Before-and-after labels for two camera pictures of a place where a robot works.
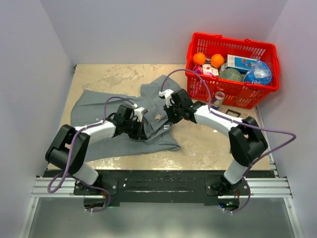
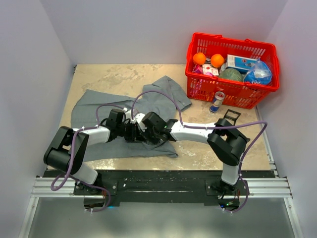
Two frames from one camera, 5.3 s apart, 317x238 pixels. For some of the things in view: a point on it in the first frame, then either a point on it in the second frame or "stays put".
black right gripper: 173,120 → 154,141
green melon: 231,74 stays put
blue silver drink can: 219,95 stays put
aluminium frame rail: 66,189 stays put
